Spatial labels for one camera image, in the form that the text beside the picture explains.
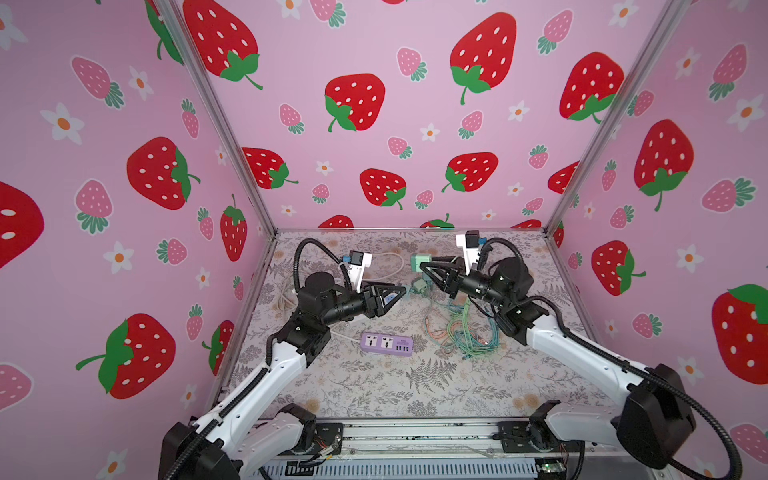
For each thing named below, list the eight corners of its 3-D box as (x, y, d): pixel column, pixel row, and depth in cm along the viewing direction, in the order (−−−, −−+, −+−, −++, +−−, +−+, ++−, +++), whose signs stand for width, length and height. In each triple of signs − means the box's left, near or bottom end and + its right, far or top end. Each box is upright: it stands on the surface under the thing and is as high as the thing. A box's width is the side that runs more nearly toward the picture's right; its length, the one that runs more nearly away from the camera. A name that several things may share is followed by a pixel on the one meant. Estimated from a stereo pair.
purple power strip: (359, 353, 91) (358, 349, 88) (362, 336, 94) (361, 331, 92) (413, 357, 90) (414, 352, 87) (414, 340, 94) (414, 335, 91)
